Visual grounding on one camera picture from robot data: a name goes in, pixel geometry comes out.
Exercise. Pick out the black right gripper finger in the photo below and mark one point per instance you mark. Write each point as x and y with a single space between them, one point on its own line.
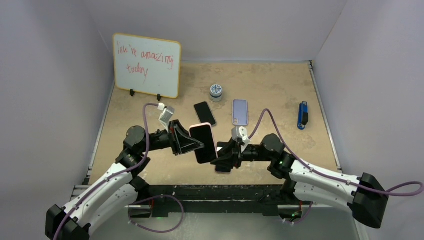
224 147
222 162

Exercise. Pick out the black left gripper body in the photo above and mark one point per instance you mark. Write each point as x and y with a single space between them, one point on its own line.
173 138

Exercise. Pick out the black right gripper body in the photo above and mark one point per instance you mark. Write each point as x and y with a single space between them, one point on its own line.
238 157

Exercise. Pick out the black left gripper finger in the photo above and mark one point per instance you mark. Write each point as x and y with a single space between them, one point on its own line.
184 137
190 147

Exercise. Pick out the small black phone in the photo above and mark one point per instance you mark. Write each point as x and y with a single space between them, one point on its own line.
203 133

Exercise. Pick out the purple phone black screen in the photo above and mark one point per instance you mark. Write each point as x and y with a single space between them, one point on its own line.
222 169

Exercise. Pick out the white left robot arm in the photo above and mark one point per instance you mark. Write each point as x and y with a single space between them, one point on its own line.
120 186

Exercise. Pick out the phone in pink case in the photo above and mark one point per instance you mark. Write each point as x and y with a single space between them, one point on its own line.
204 113

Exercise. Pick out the blue black stapler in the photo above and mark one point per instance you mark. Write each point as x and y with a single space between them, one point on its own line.
303 115

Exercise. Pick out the orange framed whiteboard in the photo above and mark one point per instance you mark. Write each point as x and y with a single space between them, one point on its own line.
147 65

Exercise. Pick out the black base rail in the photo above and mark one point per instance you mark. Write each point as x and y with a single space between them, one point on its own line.
268 200

